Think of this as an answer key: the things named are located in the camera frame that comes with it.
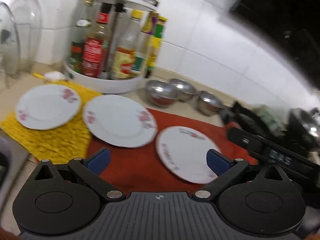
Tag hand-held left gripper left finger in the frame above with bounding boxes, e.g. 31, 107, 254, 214
32, 147, 125, 202

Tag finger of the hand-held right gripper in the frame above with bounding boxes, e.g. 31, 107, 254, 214
219, 101, 241, 127

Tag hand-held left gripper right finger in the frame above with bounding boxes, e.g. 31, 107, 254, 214
193, 149, 290, 202

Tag stainless steel bowl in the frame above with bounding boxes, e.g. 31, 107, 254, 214
169, 78, 197, 102
146, 80, 178, 107
197, 91, 224, 116

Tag white floral plate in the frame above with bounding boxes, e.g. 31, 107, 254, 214
155, 126, 223, 184
15, 84, 82, 130
82, 94, 158, 148

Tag red cloth mat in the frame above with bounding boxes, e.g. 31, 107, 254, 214
85, 108, 259, 194

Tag yellow woven mat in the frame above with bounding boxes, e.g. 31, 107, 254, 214
0, 80, 103, 162

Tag white two-tier condiment rack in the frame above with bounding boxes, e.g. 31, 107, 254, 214
62, 0, 163, 94

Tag white round lid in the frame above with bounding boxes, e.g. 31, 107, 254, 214
44, 71, 67, 82

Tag clear bottle with yellow cap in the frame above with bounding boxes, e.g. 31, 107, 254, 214
111, 10, 143, 79

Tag bottle with green yellow label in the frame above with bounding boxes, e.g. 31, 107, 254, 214
146, 16, 168, 78

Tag clear bottle with red label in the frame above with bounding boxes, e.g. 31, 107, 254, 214
81, 4, 112, 78

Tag dark bottle with white cap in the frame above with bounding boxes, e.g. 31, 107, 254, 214
69, 19, 92, 73

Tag bottle with purple yellow label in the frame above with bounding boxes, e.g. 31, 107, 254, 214
141, 11, 159, 63

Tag black range hood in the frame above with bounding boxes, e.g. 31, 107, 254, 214
229, 0, 320, 55

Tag thin bottle with black cap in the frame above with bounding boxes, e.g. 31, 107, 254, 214
110, 2, 128, 55

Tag bottle with gold cap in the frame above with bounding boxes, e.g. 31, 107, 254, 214
84, 0, 95, 20

